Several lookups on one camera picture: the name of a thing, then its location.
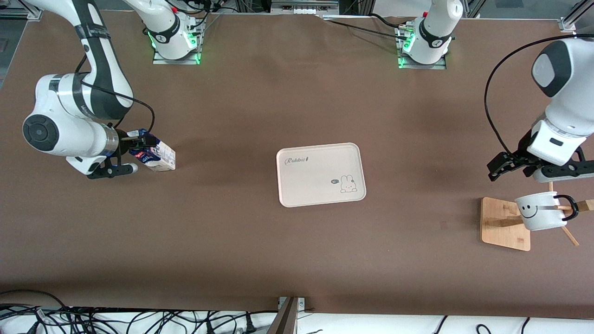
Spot blue white milk carton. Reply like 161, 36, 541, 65
128, 129, 176, 173

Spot white smiley face cup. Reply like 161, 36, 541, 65
514, 192, 579, 231

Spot wooden cup stand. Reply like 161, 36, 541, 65
480, 181, 594, 252

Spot cream rabbit print tray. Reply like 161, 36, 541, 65
276, 142, 367, 208

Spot brown table cover sheet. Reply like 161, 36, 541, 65
0, 9, 594, 320

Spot grey power strip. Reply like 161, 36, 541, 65
271, 0, 340, 14

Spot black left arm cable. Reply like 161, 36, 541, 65
484, 35, 576, 157

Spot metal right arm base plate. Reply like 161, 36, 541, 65
152, 26, 201, 65

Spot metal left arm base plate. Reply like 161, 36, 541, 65
395, 26, 447, 70

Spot black base cable bundle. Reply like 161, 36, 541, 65
183, 0, 242, 37

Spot aluminium corner frame profile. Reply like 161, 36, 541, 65
0, 0, 43, 20
559, 0, 594, 32

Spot tangled black floor cables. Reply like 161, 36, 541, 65
0, 290, 279, 334

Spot black base power cable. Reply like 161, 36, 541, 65
325, 13, 413, 41

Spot aluminium frame post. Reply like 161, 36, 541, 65
267, 297, 307, 334

